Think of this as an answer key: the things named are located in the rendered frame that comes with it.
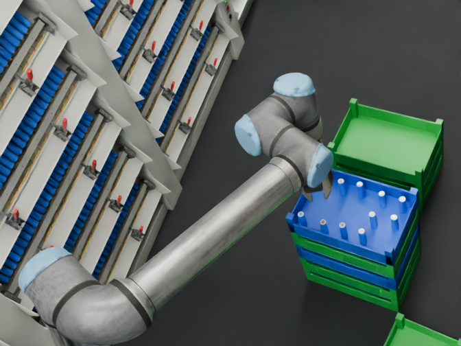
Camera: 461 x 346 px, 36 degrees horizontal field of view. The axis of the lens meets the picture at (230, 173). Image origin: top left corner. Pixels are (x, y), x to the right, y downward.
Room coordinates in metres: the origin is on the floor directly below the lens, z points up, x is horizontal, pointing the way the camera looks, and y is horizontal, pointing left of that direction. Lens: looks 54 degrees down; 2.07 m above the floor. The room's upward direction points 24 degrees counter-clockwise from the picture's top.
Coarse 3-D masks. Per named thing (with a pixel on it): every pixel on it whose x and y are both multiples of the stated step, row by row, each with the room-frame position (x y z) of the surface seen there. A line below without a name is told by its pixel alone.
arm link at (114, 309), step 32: (288, 128) 0.95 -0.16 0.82; (288, 160) 0.87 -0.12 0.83; (320, 160) 0.84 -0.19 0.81; (256, 192) 0.81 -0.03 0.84; (288, 192) 0.81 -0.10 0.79; (224, 224) 0.76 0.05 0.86; (256, 224) 0.77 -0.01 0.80; (160, 256) 0.74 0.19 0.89; (192, 256) 0.72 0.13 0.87; (96, 288) 0.71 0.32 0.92; (128, 288) 0.68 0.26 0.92; (160, 288) 0.68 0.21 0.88; (64, 320) 0.67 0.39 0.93; (96, 320) 0.64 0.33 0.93; (128, 320) 0.63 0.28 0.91
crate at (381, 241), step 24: (336, 192) 1.05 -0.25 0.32; (408, 192) 0.93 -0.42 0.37; (288, 216) 0.99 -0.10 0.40; (312, 216) 1.01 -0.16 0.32; (336, 216) 0.98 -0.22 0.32; (360, 216) 0.94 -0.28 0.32; (384, 216) 0.91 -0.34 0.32; (408, 216) 0.86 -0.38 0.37; (336, 240) 0.89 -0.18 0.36; (384, 240) 0.85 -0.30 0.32
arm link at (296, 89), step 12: (276, 84) 1.08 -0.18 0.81; (288, 84) 1.07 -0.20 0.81; (300, 84) 1.05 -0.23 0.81; (312, 84) 1.05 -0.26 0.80; (288, 96) 1.04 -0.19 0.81; (300, 96) 1.03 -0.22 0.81; (312, 96) 1.04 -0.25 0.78; (300, 108) 1.02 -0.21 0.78; (312, 108) 1.02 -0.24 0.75; (300, 120) 1.01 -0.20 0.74; (312, 120) 1.01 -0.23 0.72
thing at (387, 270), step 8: (416, 216) 0.89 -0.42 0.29; (416, 224) 0.89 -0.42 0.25; (408, 232) 0.86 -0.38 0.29; (296, 240) 0.98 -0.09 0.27; (304, 240) 0.96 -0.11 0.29; (312, 240) 0.98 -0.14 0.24; (408, 240) 0.85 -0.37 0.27; (312, 248) 0.95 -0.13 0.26; (320, 248) 0.93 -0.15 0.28; (328, 248) 0.91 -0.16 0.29; (336, 256) 0.90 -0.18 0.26; (344, 256) 0.88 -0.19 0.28; (352, 256) 0.86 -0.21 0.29; (360, 256) 0.87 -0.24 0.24; (400, 256) 0.81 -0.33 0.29; (360, 264) 0.84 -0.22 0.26; (368, 264) 0.83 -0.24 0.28; (376, 264) 0.81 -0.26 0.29; (384, 264) 0.82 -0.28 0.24; (400, 264) 0.80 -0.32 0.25; (376, 272) 0.81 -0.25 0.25; (384, 272) 0.79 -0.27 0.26; (392, 272) 0.78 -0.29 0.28
